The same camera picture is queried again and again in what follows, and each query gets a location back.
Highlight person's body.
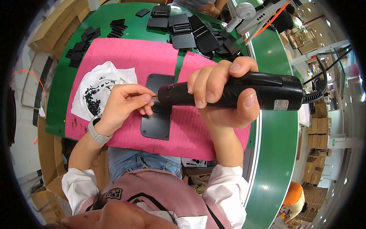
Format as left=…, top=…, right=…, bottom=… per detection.
left=46, top=164, right=249, bottom=229

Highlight white power strip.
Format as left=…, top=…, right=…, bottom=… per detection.
left=236, top=0, right=290, bottom=44

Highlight heap of black plastic covers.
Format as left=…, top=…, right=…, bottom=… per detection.
left=147, top=5, right=244, bottom=60

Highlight open brown cardboard box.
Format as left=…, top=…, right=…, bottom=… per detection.
left=37, top=116, right=110, bottom=201

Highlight large pink foam mat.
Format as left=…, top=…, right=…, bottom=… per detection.
left=65, top=38, right=180, bottom=156

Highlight narrow pink foam mat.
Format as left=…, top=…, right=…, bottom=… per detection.
left=171, top=51, right=252, bottom=161

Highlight green conveyor belt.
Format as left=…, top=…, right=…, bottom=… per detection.
left=242, top=27, right=300, bottom=229

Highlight person's left hand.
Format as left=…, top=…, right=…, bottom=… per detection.
left=94, top=84, right=157, bottom=137

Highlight black electric screwdriver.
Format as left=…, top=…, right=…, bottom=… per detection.
left=152, top=72, right=305, bottom=111

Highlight black plastic plate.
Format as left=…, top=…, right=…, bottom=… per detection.
left=141, top=74, right=175, bottom=141

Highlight person's legs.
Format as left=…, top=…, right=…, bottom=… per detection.
left=107, top=147, right=183, bottom=184

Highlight orange hose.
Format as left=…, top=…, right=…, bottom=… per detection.
left=244, top=1, right=291, bottom=42

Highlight orange cable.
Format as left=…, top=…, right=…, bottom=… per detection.
left=13, top=70, right=48, bottom=145

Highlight person's right hand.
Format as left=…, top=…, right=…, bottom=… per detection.
left=187, top=56, right=261, bottom=130

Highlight white cloth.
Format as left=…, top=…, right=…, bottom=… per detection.
left=71, top=61, right=138, bottom=121

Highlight black coiled power cord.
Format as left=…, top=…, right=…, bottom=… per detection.
left=302, top=54, right=329, bottom=104

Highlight white wrist watch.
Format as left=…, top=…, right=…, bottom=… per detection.
left=88, top=115, right=114, bottom=144

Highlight pile of small black plates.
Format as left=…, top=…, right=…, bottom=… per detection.
left=65, top=27, right=101, bottom=68

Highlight stacks of brown cartons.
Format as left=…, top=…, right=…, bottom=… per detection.
left=302, top=99, right=333, bottom=186

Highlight stack of black ribbed strips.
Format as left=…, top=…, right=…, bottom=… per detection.
left=107, top=19, right=128, bottom=39

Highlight brown cardboard boxes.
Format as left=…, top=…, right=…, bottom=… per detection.
left=28, top=0, right=92, bottom=61

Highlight white desk fan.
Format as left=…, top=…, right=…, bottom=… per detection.
left=222, top=2, right=257, bottom=33

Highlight small printed cardboard box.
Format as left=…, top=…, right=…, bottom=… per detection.
left=30, top=190, right=67, bottom=225

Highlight pile of black screws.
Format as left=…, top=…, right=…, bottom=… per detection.
left=83, top=76, right=115, bottom=116

